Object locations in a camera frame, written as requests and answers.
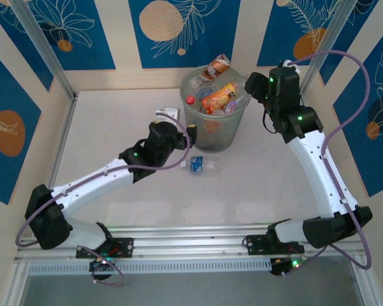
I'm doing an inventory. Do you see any orange drink bottle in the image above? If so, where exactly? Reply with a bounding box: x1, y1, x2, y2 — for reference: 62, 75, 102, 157
200, 82, 240, 115

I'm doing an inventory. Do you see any brown coffee drink bottle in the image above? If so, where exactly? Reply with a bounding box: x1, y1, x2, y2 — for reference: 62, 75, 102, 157
201, 54, 232, 82

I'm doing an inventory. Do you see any grey mesh waste bin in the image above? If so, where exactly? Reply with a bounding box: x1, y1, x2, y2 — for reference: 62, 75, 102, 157
179, 65, 252, 153

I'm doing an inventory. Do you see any wide aluminium cross beam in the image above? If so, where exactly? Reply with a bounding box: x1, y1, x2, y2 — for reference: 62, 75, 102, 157
14, 236, 366, 263

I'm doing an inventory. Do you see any aluminium side rail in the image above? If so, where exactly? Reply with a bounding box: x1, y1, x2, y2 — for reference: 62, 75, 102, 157
298, 89, 310, 109
43, 97, 79, 192

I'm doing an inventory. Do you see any aluminium frame post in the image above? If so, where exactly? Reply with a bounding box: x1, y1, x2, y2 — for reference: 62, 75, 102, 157
10, 0, 77, 100
299, 0, 370, 96
349, 254, 380, 306
0, 261, 31, 306

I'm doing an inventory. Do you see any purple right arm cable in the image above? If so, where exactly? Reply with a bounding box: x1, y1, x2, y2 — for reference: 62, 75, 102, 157
290, 50, 372, 270

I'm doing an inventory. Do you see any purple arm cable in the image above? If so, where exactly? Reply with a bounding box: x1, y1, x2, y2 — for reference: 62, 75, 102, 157
15, 113, 192, 287
290, 50, 372, 270

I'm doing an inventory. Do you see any narrow aluminium cross rail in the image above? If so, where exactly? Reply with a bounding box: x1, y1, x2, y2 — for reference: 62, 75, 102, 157
70, 222, 307, 238

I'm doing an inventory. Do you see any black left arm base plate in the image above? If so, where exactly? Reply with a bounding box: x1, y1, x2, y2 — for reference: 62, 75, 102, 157
75, 237, 135, 259

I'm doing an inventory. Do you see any grey slotted cable duct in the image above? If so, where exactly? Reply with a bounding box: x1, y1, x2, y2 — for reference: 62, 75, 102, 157
27, 261, 273, 277

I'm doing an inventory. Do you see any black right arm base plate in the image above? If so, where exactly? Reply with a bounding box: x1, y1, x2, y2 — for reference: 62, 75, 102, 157
243, 234, 275, 256

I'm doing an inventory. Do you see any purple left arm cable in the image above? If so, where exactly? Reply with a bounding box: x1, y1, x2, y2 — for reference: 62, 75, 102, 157
15, 113, 192, 287

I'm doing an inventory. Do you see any aluminium lower frame post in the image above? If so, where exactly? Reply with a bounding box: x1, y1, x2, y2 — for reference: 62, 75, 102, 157
349, 254, 380, 306
0, 261, 31, 306

